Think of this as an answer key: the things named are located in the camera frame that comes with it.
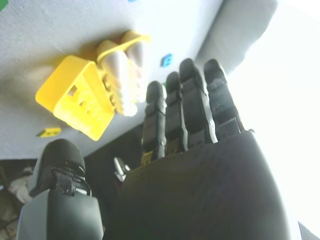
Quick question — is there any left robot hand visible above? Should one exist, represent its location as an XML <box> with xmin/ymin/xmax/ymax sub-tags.
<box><xmin>16</xmin><ymin>58</ymin><xmax>292</xmax><ymax>240</ymax></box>

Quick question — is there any yellow egg carton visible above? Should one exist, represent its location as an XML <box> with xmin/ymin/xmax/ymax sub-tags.
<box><xmin>34</xmin><ymin>30</ymin><xmax>152</xmax><ymax>142</ymax></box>

